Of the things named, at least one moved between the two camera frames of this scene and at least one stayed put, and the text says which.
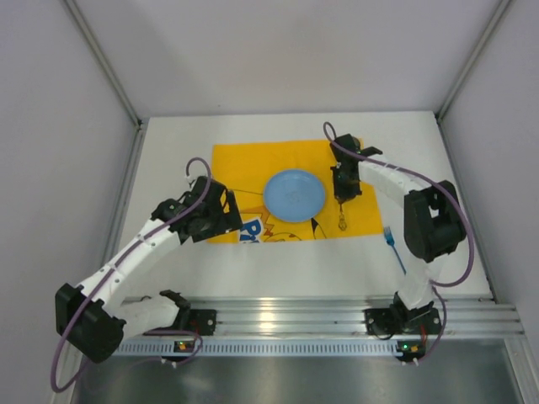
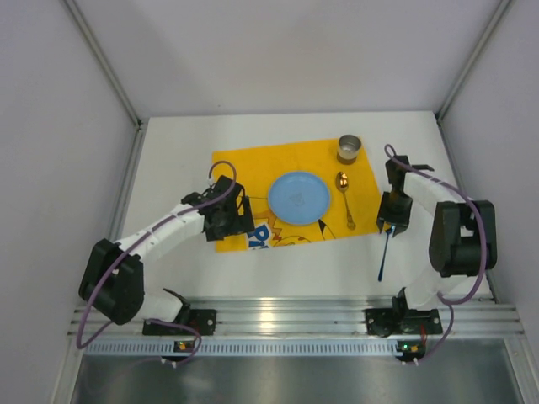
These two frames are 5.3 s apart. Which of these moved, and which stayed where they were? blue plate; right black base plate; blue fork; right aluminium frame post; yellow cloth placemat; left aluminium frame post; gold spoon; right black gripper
Moved: right black gripper; blue fork; gold spoon
Stayed: yellow cloth placemat; right black base plate; left aluminium frame post; blue plate; right aluminium frame post
